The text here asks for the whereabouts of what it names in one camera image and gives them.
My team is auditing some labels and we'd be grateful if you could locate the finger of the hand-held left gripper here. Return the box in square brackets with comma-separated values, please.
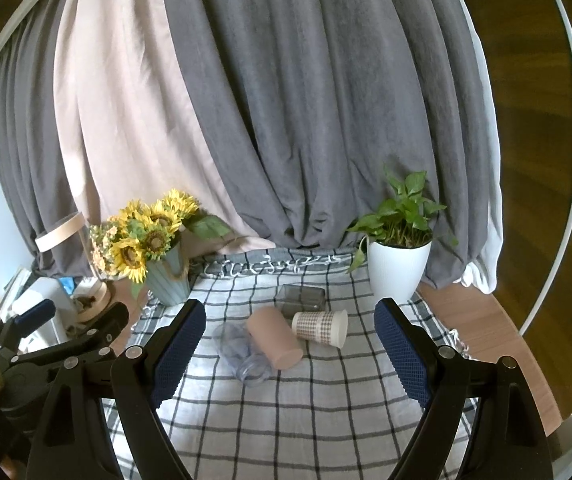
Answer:
[0, 298, 57, 356]
[0, 303, 130, 367]

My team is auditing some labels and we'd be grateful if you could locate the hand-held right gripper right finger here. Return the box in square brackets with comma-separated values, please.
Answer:
[373, 297, 552, 480]

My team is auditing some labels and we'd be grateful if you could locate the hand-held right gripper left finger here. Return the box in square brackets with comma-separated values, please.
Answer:
[26, 298, 207, 480]

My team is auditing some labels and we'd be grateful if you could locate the clear plastic cup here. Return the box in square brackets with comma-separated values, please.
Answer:
[213, 322, 273, 387]

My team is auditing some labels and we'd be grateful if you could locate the checked paper cup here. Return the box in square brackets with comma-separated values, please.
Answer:
[291, 308, 349, 349]

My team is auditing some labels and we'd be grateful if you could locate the pink cup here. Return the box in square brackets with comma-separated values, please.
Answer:
[246, 307, 305, 371]

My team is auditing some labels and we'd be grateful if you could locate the grey translucent cup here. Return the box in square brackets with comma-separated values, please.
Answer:
[274, 283, 327, 317]

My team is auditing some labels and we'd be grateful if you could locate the white box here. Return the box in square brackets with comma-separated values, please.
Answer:
[14, 278, 74, 353]

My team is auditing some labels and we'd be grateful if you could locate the teal ribbed vase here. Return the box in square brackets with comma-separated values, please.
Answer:
[144, 240, 192, 307]

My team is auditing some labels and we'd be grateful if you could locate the pale dried flower bunch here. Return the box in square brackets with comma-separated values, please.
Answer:
[88, 223, 127, 281]

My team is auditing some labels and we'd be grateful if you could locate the green plant in white pot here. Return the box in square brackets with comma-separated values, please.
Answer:
[345, 167, 460, 306]

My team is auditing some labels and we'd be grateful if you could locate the sunflower bouquet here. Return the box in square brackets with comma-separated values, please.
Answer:
[106, 188, 233, 286]

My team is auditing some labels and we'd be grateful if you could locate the checked tablecloth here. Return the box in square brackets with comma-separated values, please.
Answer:
[103, 247, 478, 480]

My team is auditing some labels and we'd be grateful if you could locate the grey curtain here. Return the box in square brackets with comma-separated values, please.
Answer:
[0, 5, 87, 282]
[158, 0, 493, 292]

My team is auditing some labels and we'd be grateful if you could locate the white sheer curtain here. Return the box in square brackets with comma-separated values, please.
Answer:
[452, 0, 505, 296]

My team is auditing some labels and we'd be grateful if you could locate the beige curtain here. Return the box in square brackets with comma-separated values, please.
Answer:
[52, 0, 277, 257]

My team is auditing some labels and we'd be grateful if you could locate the wooden ring lamp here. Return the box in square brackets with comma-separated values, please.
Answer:
[34, 212, 112, 324]

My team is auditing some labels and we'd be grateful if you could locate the white curtain rail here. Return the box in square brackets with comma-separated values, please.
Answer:
[0, 0, 89, 63]

